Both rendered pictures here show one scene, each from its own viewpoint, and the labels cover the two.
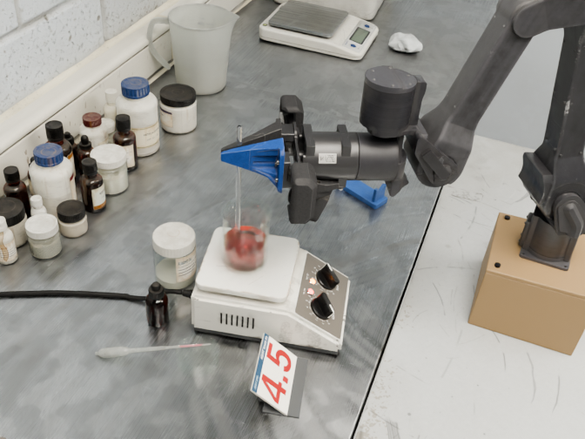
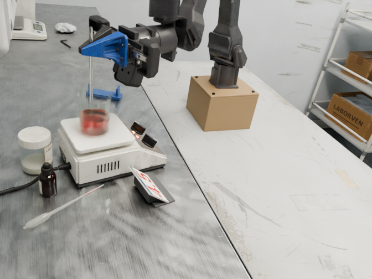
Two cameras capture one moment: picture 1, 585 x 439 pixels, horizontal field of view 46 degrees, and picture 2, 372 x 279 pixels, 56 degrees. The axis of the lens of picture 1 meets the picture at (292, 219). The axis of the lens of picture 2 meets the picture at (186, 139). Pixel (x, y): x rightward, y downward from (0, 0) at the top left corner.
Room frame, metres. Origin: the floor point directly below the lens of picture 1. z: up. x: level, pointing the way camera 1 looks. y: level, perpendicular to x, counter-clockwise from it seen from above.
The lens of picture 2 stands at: (0.10, 0.32, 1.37)
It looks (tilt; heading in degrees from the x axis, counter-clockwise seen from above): 32 degrees down; 317
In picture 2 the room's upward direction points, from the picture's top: 10 degrees clockwise
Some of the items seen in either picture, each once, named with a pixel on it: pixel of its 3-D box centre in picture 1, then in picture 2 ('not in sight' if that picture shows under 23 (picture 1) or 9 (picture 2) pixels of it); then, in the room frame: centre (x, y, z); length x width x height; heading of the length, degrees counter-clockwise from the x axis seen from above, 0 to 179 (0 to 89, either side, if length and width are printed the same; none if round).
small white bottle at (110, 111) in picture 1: (112, 111); not in sight; (1.07, 0.35, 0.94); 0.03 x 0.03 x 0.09
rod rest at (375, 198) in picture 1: (360, 184); (104, 90); (0.96, -0.11, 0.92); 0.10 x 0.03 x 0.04; 48
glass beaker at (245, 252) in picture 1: (245, 239); (94, 114); (0.66, 0.06, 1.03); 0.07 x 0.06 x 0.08; 171
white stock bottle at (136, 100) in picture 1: (137, 115); not in sight; (1.03, 0.29, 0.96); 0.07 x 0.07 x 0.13
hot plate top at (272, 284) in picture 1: (249, 262); (97, 131); (0.66, 0.05, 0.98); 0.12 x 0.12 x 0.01; 85
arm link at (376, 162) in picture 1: (382, 157); (163, 39); (0.68, -0.10, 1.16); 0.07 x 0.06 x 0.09; 98
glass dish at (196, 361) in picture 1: (198, 355); (95, 197); (0.56, 0.10, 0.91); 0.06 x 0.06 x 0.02
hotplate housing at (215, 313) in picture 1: (266, 289); (108, 146); (0.66, 0.03, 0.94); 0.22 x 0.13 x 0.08; 85
